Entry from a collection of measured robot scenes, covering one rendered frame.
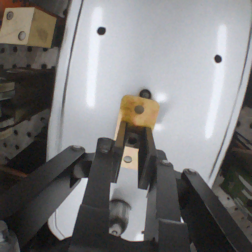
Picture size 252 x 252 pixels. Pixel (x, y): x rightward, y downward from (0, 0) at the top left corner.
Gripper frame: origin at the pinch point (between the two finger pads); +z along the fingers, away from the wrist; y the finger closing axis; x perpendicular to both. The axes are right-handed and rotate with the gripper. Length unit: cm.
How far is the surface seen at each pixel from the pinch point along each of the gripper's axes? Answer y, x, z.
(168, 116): 3.3, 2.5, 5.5
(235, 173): 14.3, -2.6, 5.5
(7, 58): -39, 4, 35
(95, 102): -4.9, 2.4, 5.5
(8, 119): -12.5, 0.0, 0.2
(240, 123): 30.5, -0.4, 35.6
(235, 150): 16.9, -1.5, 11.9
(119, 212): 0.5, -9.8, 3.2
